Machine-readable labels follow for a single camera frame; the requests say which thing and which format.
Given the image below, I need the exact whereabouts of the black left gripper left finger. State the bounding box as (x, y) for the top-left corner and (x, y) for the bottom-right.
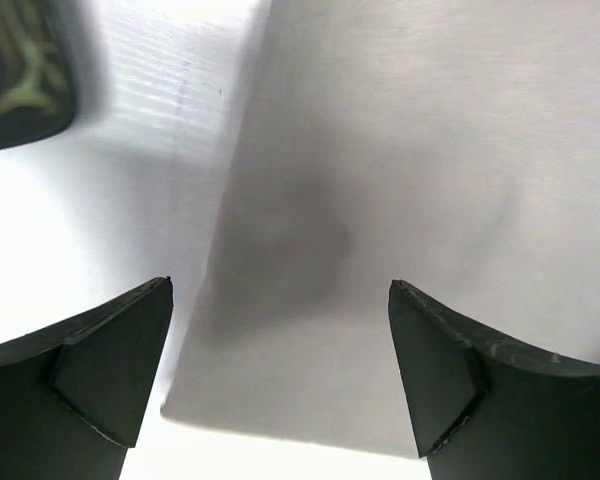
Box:
(0, 277), (173, 480)

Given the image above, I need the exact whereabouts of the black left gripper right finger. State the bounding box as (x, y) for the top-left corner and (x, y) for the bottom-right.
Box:
(388, 280), (600, 480)

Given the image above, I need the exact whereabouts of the grey cloth placemat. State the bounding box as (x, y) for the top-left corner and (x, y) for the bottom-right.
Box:
(162, 1), (600, 457)

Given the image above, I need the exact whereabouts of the black floral square plate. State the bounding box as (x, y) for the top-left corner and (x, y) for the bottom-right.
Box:
(0, 0), (78, 150)

